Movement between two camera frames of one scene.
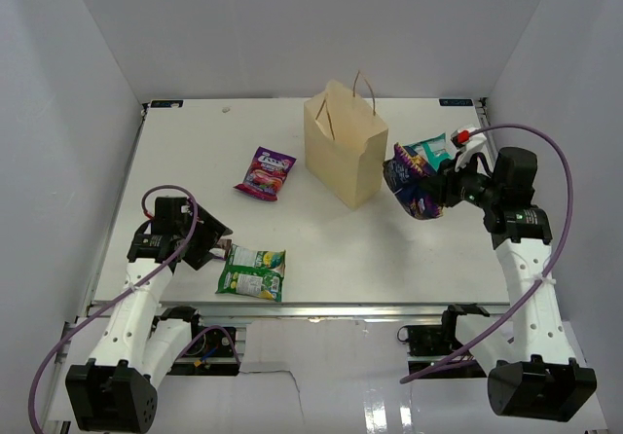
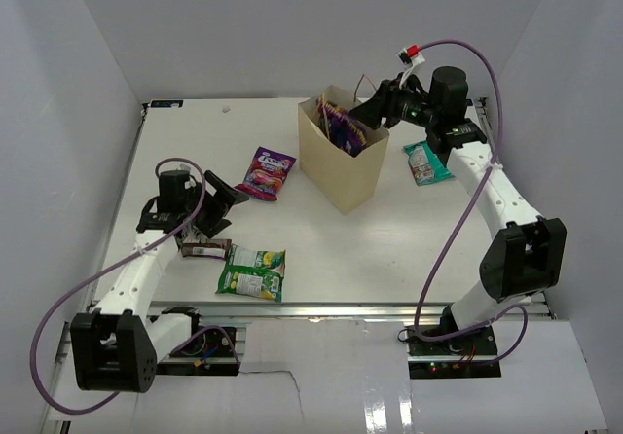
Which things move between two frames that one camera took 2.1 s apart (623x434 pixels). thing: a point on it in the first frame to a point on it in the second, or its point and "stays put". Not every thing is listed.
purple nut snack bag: [413, 184] to [341, 129]
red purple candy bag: [267, 172] stays put
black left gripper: [211, 229] to [220, 203]
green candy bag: [256, 273] stays put
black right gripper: [442, 187] to [385, 104]
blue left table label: [166, 103] stays put
